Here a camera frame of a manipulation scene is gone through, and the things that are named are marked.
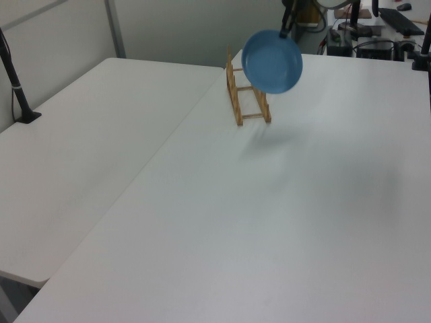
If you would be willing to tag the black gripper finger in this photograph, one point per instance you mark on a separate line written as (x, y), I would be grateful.
(292, 8)
(285, 23)

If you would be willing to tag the blue round plate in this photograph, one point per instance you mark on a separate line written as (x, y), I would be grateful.
(272, 62)

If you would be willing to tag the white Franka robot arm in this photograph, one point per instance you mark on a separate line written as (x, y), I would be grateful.
(335, 2)

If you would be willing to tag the wooden plate rack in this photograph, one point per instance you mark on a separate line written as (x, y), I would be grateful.
(240, 107)

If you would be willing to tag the cardboard box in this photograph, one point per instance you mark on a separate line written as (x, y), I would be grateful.
(308, 16)

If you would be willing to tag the black electronics box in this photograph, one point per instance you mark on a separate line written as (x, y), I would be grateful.
(340, 43)

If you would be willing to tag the black stand with round base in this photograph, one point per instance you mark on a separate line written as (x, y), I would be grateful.
(354, 28)

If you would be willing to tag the brown wooden board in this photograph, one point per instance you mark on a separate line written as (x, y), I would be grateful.
(363, 14)

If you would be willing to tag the black flat device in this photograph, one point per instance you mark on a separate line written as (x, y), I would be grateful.
(375, 49)

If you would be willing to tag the black computer keyboard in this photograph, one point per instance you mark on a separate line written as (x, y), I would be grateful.
(400, 21)

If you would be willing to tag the black computer mouse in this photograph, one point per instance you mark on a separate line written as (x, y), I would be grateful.
(404, 6)

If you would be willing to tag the black clamped camera pole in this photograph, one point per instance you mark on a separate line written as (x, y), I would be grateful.
(422, 57)

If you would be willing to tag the black camera pole, white tape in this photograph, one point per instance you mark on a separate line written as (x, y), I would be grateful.
(18, 97)

